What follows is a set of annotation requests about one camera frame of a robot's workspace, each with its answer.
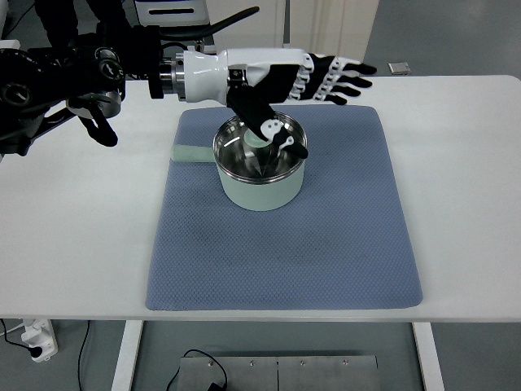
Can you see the green pot with handle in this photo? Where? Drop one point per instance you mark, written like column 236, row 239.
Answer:
column 255, row 197

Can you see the blue quilted mat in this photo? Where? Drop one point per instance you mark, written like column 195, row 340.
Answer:
column 341, row 244

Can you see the metal base plate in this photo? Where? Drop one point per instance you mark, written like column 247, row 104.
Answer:
column 337, row 372

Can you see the white table frame legs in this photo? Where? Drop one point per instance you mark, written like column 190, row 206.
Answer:
column 424, row 340

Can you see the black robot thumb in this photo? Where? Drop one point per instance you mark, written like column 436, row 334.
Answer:
column 262, row 120

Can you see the white cabinet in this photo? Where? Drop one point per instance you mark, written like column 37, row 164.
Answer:
column 263, row 29

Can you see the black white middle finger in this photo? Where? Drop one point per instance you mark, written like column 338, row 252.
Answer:
column 352, row 86

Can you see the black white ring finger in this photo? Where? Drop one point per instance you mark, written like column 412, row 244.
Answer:
column 323, row 78

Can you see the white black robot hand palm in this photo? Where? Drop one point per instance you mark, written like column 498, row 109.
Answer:
column 275, row 74

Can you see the person in black trousers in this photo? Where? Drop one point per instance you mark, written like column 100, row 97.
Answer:
column 59, row 18

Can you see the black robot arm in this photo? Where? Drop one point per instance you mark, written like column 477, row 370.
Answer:
column 42, row 88

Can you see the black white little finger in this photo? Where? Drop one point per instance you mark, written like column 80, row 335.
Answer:
column 334, row 65

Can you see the white machine with slot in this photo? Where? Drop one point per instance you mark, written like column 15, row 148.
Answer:
column 172, row 14

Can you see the glass lid green knob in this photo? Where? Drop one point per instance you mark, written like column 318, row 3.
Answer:
column 246, row 158

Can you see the small grey floor device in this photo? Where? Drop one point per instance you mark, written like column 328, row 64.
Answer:
column 399, row 68

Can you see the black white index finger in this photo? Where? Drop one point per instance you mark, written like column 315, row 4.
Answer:
column 335, row 95

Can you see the white power strip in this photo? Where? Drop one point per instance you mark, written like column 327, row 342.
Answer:
column 40, row 337

